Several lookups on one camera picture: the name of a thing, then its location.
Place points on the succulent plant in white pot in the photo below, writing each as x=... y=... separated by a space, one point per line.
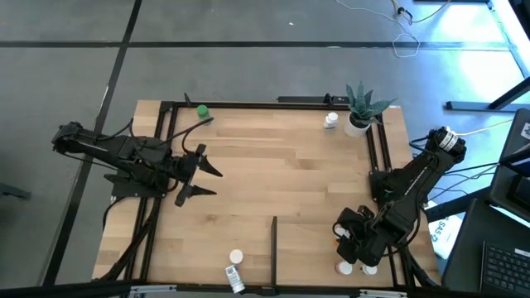
x=361 y=111

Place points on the black desk foot bar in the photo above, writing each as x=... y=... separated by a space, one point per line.
x=455 y=205

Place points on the black desk leg frame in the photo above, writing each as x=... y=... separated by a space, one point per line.
x=476 y=106

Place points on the black laptop keyboard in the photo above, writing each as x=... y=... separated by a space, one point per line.
x=505 y=269

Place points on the red bottle white cap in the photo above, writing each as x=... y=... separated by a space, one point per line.
x=343 y=269

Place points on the black floor stand foot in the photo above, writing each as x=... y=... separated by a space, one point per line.
x=12 y=191

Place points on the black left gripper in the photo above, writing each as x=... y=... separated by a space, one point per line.
x=186 y=169

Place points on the black aluminium table frame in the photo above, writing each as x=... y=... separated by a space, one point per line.
x=248 y=105

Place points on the black desk surface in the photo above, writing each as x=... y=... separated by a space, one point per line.
x=468 y=248

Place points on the white bottle blue label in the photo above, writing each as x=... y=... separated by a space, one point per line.
x=332 y=118

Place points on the silver metal bracket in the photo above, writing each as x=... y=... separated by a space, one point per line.
x=153 y=288
x=381 y=294

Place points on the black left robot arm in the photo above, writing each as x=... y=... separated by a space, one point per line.
x=103 y=147

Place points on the green caffeine pill bottle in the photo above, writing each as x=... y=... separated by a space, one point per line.
x=202 y=110

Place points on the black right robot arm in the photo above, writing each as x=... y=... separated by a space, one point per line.
x=414 y=182

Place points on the tall white bottle grey label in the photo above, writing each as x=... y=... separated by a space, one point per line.
x=234 y=278

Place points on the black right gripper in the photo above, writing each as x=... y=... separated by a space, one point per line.
x=366 y=240

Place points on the black rig front beam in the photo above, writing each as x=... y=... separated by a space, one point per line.
x=41 y=293

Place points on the black bracket bar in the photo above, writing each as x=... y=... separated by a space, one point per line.
x=302 y=99

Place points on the dark grey computer equipment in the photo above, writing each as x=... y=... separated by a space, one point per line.
x=513 y=182

